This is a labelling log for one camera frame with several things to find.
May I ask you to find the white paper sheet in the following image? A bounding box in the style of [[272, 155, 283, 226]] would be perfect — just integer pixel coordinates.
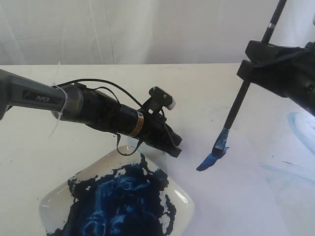
[[127, 130, 315, 236]]

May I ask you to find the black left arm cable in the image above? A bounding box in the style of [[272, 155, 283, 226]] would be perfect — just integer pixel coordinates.
[[56, 78, 173, 156]]

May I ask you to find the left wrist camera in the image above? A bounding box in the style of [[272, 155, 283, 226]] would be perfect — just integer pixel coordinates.
[[141, 87, 176, 115]]

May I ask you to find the black paintbrush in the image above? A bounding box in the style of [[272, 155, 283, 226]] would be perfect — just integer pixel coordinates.
[[212, 0, 287, 159]]

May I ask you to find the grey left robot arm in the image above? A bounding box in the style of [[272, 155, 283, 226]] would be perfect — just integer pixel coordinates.
[[0, 70, 182, 157]]

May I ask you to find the white zip tie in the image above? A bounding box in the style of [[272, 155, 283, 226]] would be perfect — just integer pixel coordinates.
[[48, 61, 68, 138]]

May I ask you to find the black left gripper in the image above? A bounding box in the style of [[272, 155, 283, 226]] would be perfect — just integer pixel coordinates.
[[140, 113, 182, 158]]

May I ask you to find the white square paint dish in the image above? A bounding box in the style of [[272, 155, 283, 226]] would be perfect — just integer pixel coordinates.
[[38, 146, 194, 236]]

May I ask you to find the white backdrop curtain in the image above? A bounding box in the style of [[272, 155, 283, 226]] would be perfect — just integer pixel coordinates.
[[0, 0, 315, 66]]

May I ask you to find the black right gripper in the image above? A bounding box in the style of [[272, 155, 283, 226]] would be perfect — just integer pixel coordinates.
[[237, 40, 315, 113]]

